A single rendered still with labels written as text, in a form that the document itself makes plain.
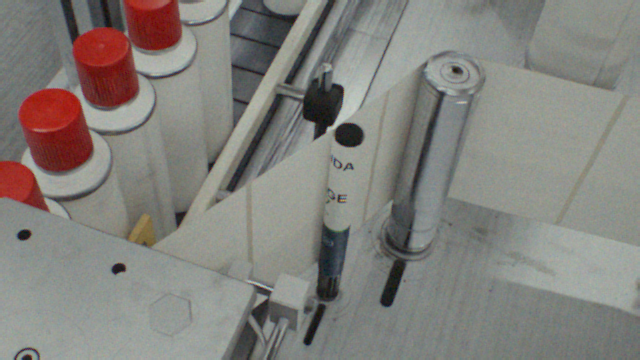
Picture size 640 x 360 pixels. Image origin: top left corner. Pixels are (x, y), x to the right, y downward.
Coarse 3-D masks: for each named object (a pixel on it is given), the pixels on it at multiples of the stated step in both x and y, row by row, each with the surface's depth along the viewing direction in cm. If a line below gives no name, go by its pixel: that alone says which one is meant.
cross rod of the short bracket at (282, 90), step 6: (282, 84) 66; (276, 90) 66; (282, 90) 66; (288, 90) 66; (294, 90) 66; (300, 90) 66; (306, 90) 66; (282, 96) 67; (288, 96) 66; (294, 96) 66; (300, 96) 66
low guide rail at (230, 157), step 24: (312, 0) 73; (312, 24) 72; (288, 48) 68; (288, 72) 69; (264, 96) 65; (240, 120) 63; (240, 144) 62; (216, 168) 60; (216, 192) 59; (192, 216) 57
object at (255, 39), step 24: (240, 24) 75; (264, 24) 75; (288, 24) 75; (240, 48) 73; (264, 48) 73; (240, 72) 71; (264, 72) 71; (240, 96) 69; (264, 120) 68; (240, 168) 65
